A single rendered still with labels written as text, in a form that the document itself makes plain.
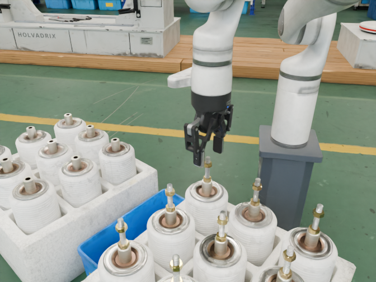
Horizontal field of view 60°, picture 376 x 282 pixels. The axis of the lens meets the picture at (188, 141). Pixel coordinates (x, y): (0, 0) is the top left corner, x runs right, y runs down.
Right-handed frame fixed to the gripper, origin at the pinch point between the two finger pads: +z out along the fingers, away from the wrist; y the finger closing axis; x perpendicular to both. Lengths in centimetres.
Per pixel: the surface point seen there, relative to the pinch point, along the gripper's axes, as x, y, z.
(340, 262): -28.4, 5.5, 17.2
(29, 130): 54, -11, 7
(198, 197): 0.3, -2.8, 9.8
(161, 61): 118, 116, 27
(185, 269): -5.2, -14.6, 17.2
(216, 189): -1.2, 1.9, 9.8
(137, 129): 70, 45, 35
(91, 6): 402, 278, 30
